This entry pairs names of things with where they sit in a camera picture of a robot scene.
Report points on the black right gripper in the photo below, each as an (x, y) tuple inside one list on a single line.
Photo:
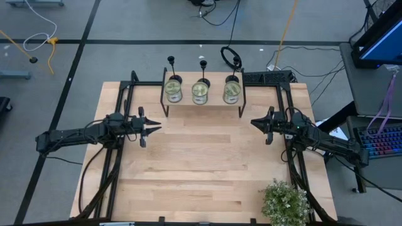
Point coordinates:
[(276, 124)]

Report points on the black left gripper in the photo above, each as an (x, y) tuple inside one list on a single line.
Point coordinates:
[(138, 124)]

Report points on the glass jar candle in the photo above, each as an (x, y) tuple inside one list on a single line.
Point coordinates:
[(200, 93), (173, 91), (231, 92)]

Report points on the black candle stick holder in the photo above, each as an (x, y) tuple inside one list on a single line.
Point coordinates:
[(236, 59), (203, 63), (171, 58)]

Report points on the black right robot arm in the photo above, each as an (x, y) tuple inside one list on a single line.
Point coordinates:
[(333, 144)]

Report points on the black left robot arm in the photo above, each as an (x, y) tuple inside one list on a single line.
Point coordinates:
[(69, 138)]

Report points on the wooden shelf riser black legs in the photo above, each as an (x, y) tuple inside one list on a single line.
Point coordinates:
[(186, 94)]

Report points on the black power strip box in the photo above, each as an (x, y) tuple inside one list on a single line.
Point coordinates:
[(270, 76)]

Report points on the white plug adapter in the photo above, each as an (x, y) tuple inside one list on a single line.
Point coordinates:
[(271, 67)]

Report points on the white paper box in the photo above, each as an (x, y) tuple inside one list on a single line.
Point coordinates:
[(337, 132)]

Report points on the black diagonal desk leg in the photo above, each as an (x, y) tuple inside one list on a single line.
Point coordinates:
[(340, 116)]

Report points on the green potted plant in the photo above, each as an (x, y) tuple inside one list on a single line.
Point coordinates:
[(285, 204)]

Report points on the white label strip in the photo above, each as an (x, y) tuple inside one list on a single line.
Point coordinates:
[(116, 224)]

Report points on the grey desk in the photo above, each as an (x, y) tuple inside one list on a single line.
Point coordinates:
[(364, 91)]

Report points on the black stand leg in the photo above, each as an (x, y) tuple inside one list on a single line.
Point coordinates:
[(360, 179)]

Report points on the backlit rainbow keyboard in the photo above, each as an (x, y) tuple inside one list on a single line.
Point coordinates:
[(381, 142)]

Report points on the grey side table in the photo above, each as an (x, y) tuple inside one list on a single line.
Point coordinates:
[(383, 172)]

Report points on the purple ribbon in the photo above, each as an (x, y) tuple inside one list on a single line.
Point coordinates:
[(390, 94)]

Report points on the person's shoe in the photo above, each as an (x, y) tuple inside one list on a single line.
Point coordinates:
[(202, 2)]

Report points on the yellow pole black disc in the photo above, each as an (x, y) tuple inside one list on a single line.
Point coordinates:
[(33, 59)]

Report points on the black monitor blue screen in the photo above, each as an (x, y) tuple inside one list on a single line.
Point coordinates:
[(383, 44)]

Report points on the short grey floor bar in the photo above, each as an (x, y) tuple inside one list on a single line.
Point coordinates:
[(14, 74)]

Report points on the black object at floor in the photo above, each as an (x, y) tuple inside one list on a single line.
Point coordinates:
[(3, 105)]

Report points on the long grey floor bar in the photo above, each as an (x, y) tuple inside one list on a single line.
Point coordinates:
[(37, 3)]

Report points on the black metal rig frame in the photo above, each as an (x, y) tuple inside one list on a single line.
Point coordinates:
[(284, 85)]

